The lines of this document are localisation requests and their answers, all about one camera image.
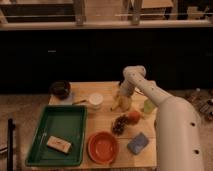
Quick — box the red bowl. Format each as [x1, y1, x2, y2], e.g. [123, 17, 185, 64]
[87, 131, 119, 165]

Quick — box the dark brown bowl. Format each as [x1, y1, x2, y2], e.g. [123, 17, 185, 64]
[50, 81, 71, 99]

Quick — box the green plastic tray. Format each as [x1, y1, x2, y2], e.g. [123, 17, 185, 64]
[25, 105, 87, 167]

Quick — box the small wooden spoon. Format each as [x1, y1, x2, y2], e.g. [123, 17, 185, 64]
[72, 99, 87, 105]

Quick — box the white cup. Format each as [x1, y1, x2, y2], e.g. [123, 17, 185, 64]
[88, 93, 103, 109]

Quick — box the green translucent cup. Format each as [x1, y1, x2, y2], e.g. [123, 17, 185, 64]
[143, 99, 156, 114]

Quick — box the dark grape bunch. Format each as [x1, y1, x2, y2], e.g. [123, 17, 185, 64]
[112, 115, 129, 136]

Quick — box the yellow banana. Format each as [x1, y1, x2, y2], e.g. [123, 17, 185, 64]
[111, 95, 120, 111]

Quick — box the blue sponge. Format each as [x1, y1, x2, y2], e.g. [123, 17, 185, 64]
[127, 133, 149, 155]

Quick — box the black stand post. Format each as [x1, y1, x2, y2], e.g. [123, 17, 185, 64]
[7, 118, 15, 171]

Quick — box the tan sponge block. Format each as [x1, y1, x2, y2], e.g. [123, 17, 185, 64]
[47, 136, 72, 154]

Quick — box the red apple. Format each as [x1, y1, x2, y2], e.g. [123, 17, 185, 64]
[128, 111, 140, 124]

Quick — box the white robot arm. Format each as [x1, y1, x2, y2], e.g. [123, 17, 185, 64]
[119, 65, 205, 171]

